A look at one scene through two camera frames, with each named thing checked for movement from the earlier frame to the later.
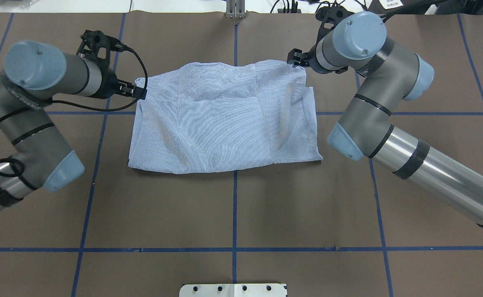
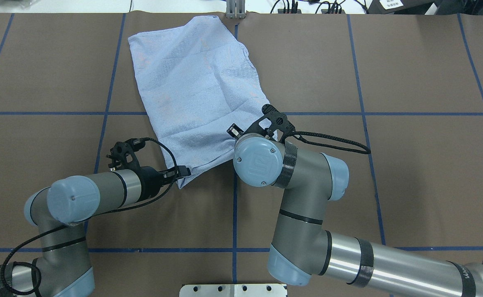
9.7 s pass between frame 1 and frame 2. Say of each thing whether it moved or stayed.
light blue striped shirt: moved
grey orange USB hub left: stayed
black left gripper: moved
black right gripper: moved
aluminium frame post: stayed
